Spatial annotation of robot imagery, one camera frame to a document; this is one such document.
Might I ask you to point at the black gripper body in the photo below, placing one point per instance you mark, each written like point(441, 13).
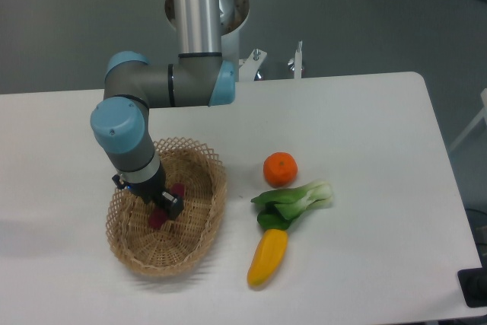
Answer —
point(149, 190)

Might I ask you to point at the purple sweet potato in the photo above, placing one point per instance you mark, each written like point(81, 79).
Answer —
point(169, 208)

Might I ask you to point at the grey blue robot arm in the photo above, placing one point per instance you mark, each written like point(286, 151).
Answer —
point(132, 86)

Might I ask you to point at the woven wicker basket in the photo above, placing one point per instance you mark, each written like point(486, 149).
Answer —
point(178, 245)

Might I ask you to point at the green bok choy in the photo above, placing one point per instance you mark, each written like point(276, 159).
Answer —
point(279, 208)

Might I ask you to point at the orange mandarin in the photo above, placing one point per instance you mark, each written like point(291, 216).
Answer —
point(280, 169)

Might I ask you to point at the yellow pepper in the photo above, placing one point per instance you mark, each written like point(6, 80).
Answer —
point(267, 258)

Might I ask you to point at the black device at table edge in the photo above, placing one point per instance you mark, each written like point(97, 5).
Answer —
point(473, 286)

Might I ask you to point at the white furniture leg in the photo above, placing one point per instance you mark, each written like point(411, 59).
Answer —
point(478, 119)

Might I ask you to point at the white metal base frame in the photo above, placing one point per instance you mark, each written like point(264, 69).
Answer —
point(259, 67)

